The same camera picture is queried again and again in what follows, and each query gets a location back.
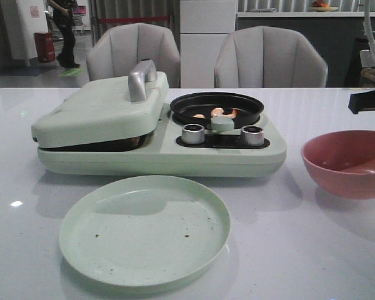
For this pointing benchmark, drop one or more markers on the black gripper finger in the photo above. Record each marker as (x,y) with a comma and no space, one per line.
(362,102)

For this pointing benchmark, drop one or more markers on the pink plastic bowl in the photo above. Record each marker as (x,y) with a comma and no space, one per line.
(343,163)

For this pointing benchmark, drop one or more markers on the orange shrimp pieces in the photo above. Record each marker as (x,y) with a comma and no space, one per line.
(218,111)

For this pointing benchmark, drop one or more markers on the mint green breakfast maker lid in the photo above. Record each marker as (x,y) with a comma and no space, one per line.
(106,110)

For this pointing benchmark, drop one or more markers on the mint green breakfast maker base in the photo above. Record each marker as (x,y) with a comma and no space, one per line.
(161,154)

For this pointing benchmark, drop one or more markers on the grey kitchen counter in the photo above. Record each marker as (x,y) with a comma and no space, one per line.
(331,33)

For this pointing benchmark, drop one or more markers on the fruit plate on counter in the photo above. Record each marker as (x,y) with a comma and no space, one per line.
(322,7)

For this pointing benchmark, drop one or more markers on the right grey upholstered chair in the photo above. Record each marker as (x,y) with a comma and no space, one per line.
(269,57)

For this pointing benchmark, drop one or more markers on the grey upholstered chair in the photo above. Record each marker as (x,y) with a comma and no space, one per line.
(269,57)
(122,47)

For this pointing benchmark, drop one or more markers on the right silver control knob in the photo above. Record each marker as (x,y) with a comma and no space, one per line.
(252,136)

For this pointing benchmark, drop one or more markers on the silver control knob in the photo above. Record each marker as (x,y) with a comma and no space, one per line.
(252,136)
(193,134)

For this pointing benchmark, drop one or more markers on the black round frying pan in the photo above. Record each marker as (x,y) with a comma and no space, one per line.
(196,108)

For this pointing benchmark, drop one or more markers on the left silver control knob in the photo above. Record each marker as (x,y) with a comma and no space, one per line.
(193,134)

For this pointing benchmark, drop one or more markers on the white refrigerator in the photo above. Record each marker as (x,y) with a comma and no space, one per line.
(204,26)

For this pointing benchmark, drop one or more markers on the mint green round plate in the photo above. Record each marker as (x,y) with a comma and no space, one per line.
(146,233)

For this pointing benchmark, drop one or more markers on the left grey upholstered chair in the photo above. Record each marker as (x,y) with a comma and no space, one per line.
(122,47)

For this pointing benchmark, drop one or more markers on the red barrier tape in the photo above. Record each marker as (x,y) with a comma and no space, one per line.
(134,19)

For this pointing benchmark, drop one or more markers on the person in background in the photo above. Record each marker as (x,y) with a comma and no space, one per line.
(63,19)

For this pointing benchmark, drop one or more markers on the red trash bin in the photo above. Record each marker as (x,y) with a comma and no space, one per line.
(44,47)

